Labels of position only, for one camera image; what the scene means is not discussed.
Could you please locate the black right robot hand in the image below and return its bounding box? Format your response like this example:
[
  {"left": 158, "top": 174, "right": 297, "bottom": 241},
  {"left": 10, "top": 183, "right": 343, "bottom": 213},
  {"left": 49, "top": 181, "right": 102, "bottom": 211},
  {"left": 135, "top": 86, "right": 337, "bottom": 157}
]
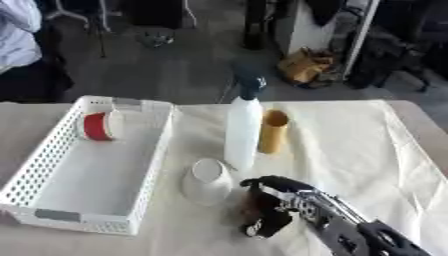
[{"left": 236, "top": 175, "right": 321, "bottom": 239}]

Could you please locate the white paper cup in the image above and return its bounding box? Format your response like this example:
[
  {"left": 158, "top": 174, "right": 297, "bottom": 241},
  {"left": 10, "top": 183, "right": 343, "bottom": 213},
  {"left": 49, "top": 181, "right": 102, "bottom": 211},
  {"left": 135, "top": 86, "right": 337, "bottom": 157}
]
[{"left": 178, "top": 157, "right": 235, "bottom": 207}]

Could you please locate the yellow cylindrical tube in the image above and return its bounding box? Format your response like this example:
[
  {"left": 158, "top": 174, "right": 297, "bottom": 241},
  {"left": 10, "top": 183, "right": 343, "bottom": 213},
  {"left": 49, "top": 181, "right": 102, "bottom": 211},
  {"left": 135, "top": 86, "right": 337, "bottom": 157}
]
[{"left": 255, "top": 109, "right": 293, "bottom": 155}]

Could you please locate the white spray bottle black nozzle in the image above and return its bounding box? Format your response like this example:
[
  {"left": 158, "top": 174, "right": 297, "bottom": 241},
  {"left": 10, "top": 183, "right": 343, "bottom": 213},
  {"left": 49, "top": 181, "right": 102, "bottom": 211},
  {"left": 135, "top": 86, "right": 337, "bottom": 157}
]
[{"left": 222, "top": 63, "right": 270, "bottom": 172}]

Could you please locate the brown bag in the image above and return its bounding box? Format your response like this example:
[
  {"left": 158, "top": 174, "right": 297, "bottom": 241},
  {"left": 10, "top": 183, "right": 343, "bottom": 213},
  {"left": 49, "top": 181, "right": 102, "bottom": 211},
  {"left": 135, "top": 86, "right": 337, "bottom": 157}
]
[{"left": 274, "top": 46, "right": 340, "bottom": 88}]

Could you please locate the white panel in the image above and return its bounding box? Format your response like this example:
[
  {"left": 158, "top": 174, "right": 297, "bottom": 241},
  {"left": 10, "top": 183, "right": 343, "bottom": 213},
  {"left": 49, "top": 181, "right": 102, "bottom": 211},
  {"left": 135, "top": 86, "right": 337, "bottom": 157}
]
[{"left": 285, "top": 0, "right": 382, "bottom": 78}]

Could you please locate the white perforated plastic basket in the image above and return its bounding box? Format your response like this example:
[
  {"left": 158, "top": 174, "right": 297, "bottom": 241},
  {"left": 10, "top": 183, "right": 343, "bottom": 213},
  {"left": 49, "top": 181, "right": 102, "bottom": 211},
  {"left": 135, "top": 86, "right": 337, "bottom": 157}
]
[{"left": 0, "top": 95, "right": 177, "bottom": 237}]

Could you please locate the black bag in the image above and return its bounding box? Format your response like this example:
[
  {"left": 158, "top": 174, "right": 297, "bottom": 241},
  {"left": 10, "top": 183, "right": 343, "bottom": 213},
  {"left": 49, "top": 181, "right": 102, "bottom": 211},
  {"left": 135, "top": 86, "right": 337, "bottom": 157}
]
[{"left": 344, "top": 26, "right": 434, "bottom": 93}]

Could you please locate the person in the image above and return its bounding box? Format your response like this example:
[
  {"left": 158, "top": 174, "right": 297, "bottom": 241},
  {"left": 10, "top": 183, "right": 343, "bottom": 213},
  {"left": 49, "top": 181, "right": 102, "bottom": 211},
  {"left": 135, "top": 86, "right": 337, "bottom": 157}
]
[{"left": 0, "top": 0, "right": 77, "bottom": 103}]

